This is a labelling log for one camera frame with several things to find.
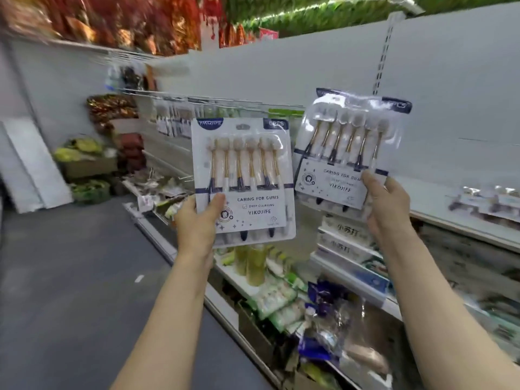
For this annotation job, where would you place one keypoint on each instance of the person's right forearm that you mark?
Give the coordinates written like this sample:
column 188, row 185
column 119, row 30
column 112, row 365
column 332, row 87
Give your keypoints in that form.
column 438, row 312

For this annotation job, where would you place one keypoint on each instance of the green goods box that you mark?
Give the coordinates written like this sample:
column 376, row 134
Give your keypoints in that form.
column 91, row 191

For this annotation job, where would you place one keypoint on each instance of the brown cardboard box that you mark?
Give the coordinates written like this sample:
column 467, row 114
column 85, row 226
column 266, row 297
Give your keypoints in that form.
column 91, row 166

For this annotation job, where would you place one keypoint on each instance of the row of red gold decorations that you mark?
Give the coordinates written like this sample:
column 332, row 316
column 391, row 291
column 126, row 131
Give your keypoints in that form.
column 105, row 20

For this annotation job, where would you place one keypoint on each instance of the person's left hand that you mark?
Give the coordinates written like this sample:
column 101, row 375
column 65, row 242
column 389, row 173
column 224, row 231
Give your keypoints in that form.
column 194, row 229

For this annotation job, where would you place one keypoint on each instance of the person's right thumb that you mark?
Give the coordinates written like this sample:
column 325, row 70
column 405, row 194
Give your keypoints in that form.
column 370, row 183

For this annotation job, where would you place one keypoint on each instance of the yellow liquid bottle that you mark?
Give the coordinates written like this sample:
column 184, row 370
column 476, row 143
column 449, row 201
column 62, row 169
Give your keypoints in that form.
column 240, row 259
column 256, row 266

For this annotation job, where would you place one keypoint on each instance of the blue and white toothpaste box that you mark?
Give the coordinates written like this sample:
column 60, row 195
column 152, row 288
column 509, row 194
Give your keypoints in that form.
column 365, row 280

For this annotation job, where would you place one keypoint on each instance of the white store shelving unit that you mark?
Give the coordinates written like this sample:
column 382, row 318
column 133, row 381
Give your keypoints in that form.
column 447, row 117

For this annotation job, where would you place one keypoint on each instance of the person's left thumb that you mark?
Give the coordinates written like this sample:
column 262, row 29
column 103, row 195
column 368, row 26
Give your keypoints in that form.
column 215, row 207

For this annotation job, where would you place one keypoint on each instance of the row of hanging toothbrush packs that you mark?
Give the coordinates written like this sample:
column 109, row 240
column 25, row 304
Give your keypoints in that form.
column 178, row 113

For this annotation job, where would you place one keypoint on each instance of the slotted metal shelf upright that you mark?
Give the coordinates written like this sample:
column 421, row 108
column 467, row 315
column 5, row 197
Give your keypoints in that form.
column 384, row 52

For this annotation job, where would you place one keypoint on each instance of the person's right hand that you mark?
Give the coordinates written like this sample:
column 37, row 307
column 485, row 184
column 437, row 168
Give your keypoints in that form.
column 386, row 211

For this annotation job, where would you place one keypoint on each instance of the pile of blue clear packets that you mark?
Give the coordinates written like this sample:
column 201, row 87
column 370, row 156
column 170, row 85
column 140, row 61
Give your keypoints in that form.
column 329, row 333

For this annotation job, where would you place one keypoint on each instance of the glossy toothbrush blister pack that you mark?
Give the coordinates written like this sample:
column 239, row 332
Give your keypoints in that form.
column 349, row 154

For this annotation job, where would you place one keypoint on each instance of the toothbrush pack on shelf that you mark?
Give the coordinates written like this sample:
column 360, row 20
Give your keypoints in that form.
column 485, row 201

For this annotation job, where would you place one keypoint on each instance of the white leaning board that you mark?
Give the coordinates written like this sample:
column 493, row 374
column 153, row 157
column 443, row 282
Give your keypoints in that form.
column 36, row 162

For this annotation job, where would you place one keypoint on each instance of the yellow green goods pile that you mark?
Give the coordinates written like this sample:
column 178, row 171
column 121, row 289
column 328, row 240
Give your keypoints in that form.
column 81, row 148

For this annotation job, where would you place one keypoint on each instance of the white toothpaste box green print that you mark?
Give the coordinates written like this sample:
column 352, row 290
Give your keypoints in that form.
column 345, row 249
column 345, row 231

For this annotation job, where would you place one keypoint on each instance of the person's left forearm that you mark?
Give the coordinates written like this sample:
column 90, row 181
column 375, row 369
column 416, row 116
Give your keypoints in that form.
column 162, row 320

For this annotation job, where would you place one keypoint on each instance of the pile of green white packets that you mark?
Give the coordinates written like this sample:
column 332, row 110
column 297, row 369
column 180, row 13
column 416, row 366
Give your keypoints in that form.
column 276, row 296

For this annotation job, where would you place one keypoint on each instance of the white security camera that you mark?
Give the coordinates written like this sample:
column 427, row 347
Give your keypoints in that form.
column 406, row 3

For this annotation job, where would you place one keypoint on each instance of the stack of red brown packets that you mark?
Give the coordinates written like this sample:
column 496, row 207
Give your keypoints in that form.
column 118, row 125

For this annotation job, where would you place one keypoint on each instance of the green artificial leaf wall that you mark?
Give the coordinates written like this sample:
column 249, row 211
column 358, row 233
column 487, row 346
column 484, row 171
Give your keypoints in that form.
column 325, row 10

